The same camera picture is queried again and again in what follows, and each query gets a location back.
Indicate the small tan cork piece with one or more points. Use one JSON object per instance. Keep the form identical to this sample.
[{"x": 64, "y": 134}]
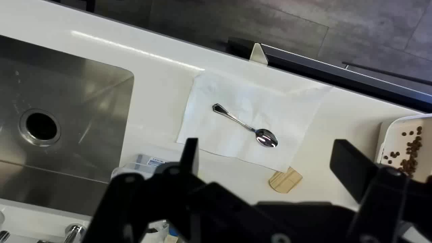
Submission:
[{"x": 286, "y": 181}]

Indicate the white foam clamshell container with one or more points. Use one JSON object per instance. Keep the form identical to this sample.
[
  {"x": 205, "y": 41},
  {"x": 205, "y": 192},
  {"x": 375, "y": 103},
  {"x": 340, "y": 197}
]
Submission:
[{"x": 391, "y": 135}]

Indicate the small white tag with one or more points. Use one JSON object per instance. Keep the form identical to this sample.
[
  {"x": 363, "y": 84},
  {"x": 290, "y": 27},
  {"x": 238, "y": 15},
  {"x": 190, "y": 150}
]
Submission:
[{"x": 259, "y": 54}]

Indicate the brown coffee beans pile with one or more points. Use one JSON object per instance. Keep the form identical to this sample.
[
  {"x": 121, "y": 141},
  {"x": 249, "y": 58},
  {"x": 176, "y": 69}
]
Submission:
[{"x": 414, "y": 152}]

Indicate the dark lower cabinet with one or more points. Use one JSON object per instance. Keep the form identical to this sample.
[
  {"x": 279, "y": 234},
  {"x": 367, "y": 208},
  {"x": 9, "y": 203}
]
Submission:
[{"x": 342, "y": 75}]

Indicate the small metal spoon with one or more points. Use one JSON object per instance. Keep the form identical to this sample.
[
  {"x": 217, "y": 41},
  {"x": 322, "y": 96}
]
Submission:
[{"x": 265, "y": 137}]

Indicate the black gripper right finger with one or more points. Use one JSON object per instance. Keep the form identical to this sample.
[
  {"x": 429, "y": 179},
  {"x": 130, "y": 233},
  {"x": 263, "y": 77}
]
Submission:
[{"x": 353, "y": 169}]

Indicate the stainless steel sink basin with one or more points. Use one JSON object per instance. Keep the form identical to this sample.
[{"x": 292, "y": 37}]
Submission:
[{"x": 82, "y": 112}]

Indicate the clear plastic tub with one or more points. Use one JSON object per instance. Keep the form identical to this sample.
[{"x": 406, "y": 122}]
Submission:
[{"x": 144, "y": 161}]

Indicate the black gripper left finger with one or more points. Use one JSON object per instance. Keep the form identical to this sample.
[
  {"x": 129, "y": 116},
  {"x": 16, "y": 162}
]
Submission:
[{"x": 190, "y": 156}]

